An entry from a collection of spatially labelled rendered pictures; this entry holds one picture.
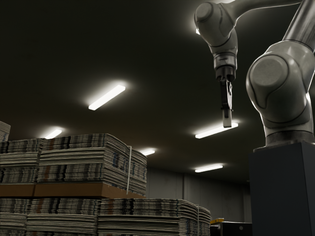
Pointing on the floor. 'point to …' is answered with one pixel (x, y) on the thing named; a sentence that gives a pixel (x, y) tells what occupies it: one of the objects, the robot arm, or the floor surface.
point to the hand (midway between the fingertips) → (227, 118)
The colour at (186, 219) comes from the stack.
